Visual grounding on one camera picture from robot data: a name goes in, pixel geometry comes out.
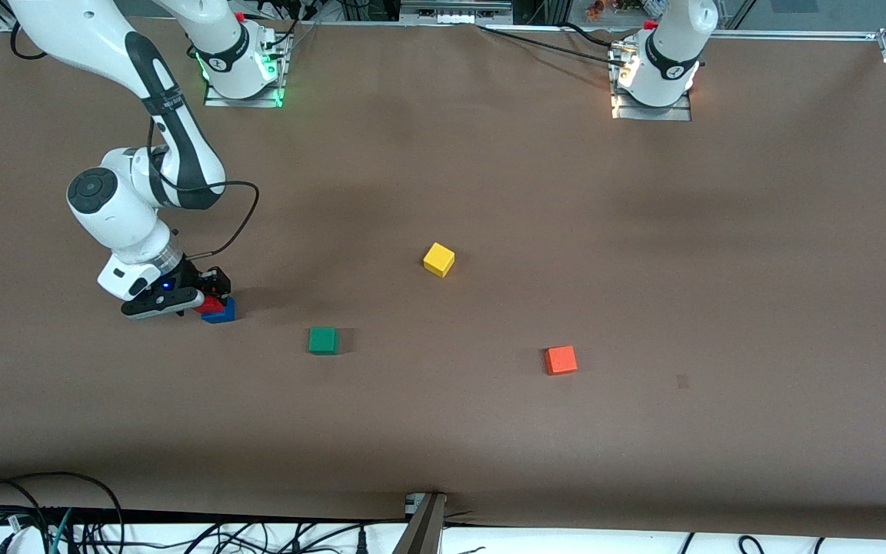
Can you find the green wooden block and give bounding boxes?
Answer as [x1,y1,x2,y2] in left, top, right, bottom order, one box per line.
[308,326,341,356]

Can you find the yellow wooden block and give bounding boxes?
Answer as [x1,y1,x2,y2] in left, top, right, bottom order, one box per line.
[422,242,456,279]

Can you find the orange wooden block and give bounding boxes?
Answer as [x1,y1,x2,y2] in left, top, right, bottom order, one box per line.
[544,345,578,376]

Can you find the brown table cover sheet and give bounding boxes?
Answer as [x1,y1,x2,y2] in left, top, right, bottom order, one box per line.
[0,14,886,539]

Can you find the white side desk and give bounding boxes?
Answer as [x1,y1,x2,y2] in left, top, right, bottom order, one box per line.
[0,522,886,554]

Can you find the aluminium arm base plate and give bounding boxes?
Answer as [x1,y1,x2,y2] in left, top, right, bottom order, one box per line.
[203,31,290,108]
[608,38,694,122]

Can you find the black looped cable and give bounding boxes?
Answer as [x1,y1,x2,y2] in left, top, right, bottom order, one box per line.
[0,471,126,554]

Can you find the black desk cables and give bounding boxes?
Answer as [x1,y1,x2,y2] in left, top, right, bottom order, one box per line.
[74,517,413,554]

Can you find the black arm base cable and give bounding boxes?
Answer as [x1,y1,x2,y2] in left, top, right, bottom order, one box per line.
[562,22,628,48]
[478,23,617,62]
[243,0,325,56]

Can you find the teal cable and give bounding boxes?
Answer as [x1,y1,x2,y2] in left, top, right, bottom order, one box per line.
[48,508,76,554]

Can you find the aluminium camera post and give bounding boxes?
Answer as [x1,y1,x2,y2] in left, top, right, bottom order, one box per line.
[393,491,448,554]

